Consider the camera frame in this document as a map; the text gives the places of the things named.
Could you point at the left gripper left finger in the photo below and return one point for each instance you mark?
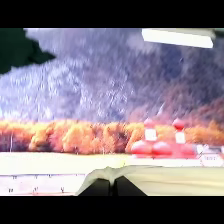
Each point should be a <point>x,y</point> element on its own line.
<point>100,188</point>

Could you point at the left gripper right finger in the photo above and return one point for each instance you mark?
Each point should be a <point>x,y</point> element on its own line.
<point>125,188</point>

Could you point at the cream garment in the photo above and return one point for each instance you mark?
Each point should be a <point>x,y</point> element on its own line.
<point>173,181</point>

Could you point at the dark green garment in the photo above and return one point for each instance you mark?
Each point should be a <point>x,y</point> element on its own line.
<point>16,46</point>

